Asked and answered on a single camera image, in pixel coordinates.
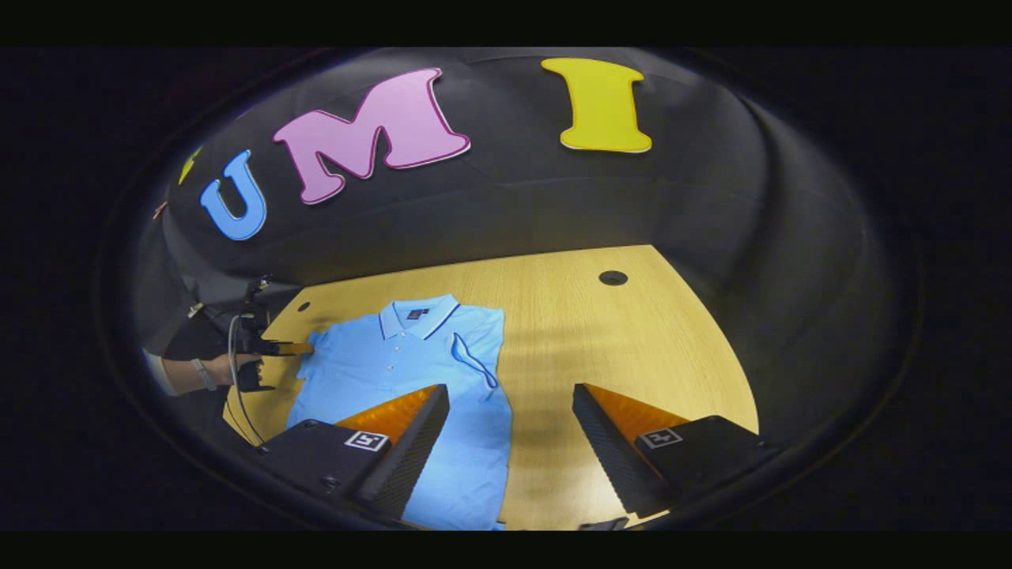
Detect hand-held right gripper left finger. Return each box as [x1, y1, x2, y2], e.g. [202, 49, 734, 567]
[255, 383, 451, 522]

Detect thin grey cable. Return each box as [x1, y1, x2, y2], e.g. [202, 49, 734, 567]
[226, 315, 266, 447]

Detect light blue T-shirt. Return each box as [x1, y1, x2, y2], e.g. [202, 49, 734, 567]
[285, 294, 515, 532]

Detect black backdrop cloth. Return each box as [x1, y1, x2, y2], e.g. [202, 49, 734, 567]
[130, 47, 894, 475]

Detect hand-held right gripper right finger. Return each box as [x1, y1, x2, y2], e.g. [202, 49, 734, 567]
[572, 382, 782, 521]

